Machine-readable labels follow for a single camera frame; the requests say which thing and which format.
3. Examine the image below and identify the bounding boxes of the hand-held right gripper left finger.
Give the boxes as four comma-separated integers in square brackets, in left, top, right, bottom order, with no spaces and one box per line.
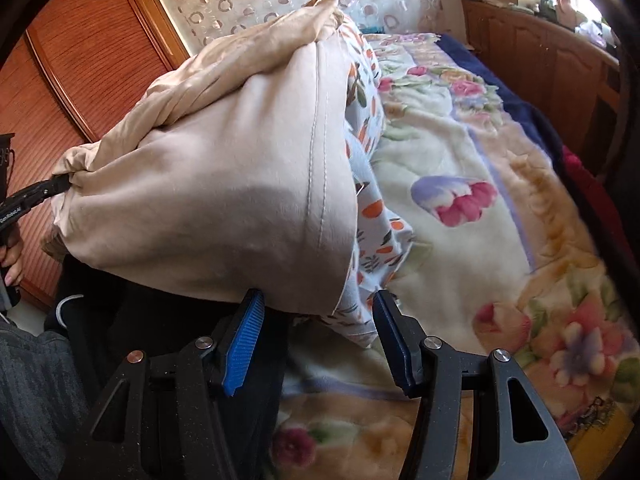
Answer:
[57,287,266,480]

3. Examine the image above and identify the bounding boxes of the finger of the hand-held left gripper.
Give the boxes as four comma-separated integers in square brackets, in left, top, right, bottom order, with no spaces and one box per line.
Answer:
[9,174,74,217]

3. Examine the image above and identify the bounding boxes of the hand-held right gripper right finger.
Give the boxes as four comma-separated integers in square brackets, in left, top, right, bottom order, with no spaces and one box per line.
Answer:
[372,289,583,480]

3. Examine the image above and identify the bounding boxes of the beige t-shirt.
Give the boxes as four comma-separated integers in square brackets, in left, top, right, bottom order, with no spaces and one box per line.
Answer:
[40,0,359,319]

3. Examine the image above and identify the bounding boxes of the person's left hand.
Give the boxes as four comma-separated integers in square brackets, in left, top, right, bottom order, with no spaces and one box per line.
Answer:
[0,232,26,287]

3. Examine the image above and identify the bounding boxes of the black hoodie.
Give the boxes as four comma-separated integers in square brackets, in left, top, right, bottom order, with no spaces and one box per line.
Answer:
[45,255,292,480]

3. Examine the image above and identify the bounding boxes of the floral fleece blanket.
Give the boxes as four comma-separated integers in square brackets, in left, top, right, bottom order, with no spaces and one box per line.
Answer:
[272,32,637,480]

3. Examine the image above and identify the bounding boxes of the wooden wardrobe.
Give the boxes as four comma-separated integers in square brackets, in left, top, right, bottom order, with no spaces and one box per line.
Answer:
[0,0,192,311]

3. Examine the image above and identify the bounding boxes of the orange fruit print sheet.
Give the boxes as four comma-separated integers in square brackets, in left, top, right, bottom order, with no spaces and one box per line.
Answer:
[292,14,416,349]

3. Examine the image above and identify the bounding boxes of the grey pants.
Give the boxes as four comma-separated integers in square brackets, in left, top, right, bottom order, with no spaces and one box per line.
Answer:
[0,319,89,480]

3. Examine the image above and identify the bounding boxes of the yellow box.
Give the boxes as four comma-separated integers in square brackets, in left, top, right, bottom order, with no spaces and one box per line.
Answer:
[569,399,637,467]

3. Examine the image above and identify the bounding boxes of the red cloth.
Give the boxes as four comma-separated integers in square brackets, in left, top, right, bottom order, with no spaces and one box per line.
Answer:
[562,147,609,212]

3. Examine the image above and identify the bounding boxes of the navy blanket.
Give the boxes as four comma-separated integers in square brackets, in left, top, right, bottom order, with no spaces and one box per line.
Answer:
[434,32,567,162]

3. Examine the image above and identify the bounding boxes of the wooden side cabinet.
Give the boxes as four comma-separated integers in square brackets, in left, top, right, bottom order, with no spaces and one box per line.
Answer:
[462,0,626,177]

